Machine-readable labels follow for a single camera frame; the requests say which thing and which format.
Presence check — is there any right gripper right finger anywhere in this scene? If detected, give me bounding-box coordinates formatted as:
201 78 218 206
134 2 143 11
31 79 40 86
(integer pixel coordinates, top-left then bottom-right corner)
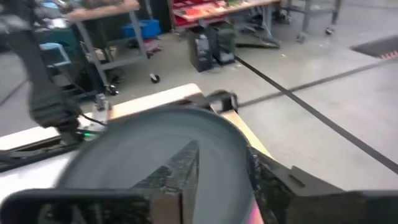
247 145 343 224

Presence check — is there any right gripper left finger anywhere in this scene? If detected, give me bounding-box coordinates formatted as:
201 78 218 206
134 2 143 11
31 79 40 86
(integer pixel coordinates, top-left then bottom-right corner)
133 140 200 224

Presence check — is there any dark grey plate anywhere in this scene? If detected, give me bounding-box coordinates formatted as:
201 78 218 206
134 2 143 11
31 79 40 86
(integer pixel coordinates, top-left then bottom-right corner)
55 105 259 224

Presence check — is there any black computer tower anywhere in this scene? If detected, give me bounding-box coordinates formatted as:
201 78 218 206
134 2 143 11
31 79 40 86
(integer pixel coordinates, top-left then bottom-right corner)
209 21 238 65
187 26 215 73

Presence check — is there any blue storage bin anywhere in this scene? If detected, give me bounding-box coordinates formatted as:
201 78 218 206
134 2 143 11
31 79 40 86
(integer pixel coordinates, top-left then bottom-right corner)
121 19 162 40

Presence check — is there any grey wheeled cart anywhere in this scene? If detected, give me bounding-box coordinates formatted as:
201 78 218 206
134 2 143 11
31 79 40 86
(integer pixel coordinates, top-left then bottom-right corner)
292 0 343 44

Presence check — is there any table with red bins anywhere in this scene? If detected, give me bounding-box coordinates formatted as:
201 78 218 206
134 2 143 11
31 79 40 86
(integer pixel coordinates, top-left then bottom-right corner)
169 0 282 49

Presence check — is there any black floor mat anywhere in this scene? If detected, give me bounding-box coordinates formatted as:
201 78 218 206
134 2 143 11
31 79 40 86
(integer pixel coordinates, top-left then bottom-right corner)
350 35 398 60

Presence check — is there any blue stool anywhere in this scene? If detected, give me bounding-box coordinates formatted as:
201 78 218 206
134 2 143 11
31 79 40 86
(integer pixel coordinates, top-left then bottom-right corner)
39 42 73 68

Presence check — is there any wooden top workbench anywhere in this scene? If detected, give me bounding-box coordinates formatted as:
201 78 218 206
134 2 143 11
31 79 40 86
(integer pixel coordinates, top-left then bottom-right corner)
63 0 161 96

